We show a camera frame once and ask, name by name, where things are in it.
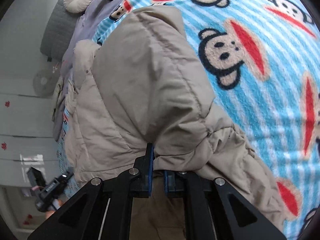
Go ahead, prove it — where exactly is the grey quilted headboard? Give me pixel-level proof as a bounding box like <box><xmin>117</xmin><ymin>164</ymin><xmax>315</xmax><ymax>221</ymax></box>
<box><xmin>40</xmin><ymin>0</ymin><xmax>83</xmax><ymax>62</ymax></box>

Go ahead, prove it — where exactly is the blue monkey print blanket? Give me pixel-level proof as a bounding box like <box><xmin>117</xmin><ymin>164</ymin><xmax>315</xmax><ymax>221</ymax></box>
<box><xmin>58</xmin><ymin>0</ymin><xmax>319</xmax><ymax>239</ymax></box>

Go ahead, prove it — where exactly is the beige plush toy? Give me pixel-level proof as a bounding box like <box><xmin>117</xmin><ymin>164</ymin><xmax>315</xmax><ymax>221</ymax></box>
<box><xmin>52</xmin><ymin>76</ymin><xmax>64</xmax><ymax>122</ymax></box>

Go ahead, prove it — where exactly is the beige puffer jacket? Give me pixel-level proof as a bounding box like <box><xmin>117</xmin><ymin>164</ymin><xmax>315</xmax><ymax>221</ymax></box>
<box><xmin>65</xmin><ymin>5</ymin><xmax>284</xmax><ymax>239</ymax></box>

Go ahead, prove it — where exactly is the person's left hand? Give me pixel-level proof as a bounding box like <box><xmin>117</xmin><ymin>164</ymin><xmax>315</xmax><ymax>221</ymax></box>
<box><xmin>46</xmin><ymin>199</ymin><xmax>65</xmax><ymax>219</ymax></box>

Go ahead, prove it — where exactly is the white drawer cabinet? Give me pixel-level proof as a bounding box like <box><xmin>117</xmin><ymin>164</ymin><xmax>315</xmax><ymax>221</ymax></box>
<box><xmin>1</xmin><ymin>77</ymin><xmax>60</xmax><ymax>187</ymax></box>

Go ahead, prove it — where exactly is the lavender bed sheet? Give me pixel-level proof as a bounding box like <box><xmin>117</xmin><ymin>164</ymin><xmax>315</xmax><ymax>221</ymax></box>
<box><xmin>53</xmin><ymin>0</ymin><xmax>123</xmax><ymax>141</ymax></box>

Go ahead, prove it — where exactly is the round white fan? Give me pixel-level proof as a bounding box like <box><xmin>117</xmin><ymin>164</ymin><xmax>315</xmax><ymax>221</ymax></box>
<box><xmin>33</xmin><ymin>69</ymin><xmax>60</xmax><ymax>98</ymax></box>

